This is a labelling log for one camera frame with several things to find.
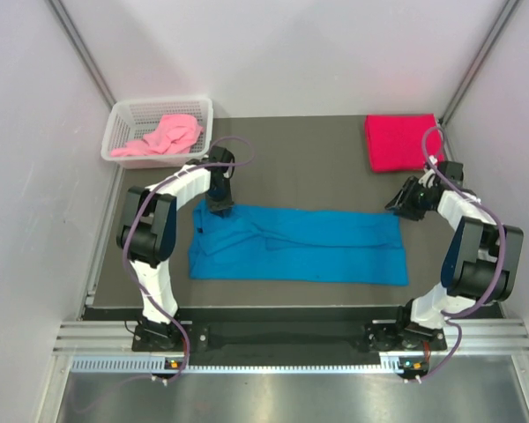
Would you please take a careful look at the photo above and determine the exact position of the blue t shirt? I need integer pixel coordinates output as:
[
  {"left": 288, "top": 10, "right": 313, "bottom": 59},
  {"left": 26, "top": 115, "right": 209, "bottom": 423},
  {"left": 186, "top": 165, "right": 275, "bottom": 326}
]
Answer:
[{"left": 189, "top": 202, "right": 409, "bottom": 286}]

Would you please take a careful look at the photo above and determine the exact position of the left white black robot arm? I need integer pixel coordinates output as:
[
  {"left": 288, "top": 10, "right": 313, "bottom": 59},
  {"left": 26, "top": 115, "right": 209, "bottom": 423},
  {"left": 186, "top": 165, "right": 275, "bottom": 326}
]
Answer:
[{"left": 116, "top": 146, "right": 235, "bottom": 353}]

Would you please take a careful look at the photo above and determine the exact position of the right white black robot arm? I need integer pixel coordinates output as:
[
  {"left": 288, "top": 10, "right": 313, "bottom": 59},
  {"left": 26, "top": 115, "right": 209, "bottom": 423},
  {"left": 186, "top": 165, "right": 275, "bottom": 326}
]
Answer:
[{"left": 365, "top": 161, "right": 524, "bottom": 352}]

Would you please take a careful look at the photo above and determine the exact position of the folded red t shirt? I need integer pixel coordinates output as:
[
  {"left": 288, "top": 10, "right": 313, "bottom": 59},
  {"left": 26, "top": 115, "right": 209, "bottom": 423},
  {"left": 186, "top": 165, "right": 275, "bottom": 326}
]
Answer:
[{"left": 364, "top": 114, "right": 437, "bottom": 173}]

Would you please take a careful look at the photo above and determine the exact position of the pink t shirt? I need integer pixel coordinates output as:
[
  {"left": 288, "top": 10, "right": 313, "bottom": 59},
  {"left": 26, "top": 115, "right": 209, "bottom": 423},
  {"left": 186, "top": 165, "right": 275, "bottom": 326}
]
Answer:
[{"left": 110, "top": 115, "right": 204, "bottom": 158}]

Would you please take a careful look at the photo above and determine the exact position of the white plastic basket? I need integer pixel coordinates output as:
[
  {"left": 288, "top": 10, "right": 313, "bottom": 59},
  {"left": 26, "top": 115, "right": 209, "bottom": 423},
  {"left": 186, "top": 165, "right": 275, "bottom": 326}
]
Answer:
[{"left": 101, "top": 96, "right": 213, "bottom": 169}]

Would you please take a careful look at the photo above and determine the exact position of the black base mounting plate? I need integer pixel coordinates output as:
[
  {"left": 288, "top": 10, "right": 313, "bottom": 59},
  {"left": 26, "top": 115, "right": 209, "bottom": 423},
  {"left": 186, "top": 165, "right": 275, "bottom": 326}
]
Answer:
[{"left": 131, "top": 306, "right": 447, "bottom": 367}]

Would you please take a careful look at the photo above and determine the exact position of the slotted grey cable duct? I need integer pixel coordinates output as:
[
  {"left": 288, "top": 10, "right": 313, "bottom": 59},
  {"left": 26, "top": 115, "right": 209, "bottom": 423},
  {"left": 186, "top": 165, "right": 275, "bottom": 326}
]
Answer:
[{"left": 71, "top": 356, "right": 426, "bottom": 375}]

